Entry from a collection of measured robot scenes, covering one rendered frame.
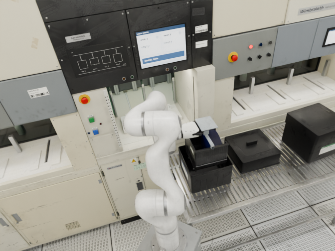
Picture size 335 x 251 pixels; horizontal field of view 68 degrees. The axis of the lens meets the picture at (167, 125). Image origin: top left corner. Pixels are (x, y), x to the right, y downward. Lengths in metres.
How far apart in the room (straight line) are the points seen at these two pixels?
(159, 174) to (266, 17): 1.18
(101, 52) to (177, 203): 0.89
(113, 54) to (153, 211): 0.86
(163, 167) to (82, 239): 1.65
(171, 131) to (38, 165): 1.29
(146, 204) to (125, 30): 0.90
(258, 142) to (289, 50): 0.66
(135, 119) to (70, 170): 1.06
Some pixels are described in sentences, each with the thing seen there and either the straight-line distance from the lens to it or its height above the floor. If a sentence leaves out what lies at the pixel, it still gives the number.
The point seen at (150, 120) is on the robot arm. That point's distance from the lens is 0.95.
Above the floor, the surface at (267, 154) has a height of 0.86.
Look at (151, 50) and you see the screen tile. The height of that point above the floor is 1.57.
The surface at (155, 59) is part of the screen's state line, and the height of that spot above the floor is 1.51.
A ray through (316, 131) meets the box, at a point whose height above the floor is 1.01.
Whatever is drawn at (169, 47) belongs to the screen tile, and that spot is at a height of 1.57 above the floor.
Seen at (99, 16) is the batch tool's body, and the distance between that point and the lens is 1.41.
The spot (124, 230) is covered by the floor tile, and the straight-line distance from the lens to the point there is 2.48.
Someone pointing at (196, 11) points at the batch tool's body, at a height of 1.74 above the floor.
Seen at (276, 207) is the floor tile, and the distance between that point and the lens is 2.62.
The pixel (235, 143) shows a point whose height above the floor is 0.86.
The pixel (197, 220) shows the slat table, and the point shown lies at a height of 0.76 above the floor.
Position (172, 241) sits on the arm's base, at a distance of 1.38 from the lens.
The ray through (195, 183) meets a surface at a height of 0.86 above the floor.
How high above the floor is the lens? 2.10
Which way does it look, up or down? 38 degrees down
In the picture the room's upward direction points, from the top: 7 degrees counter-clockwise
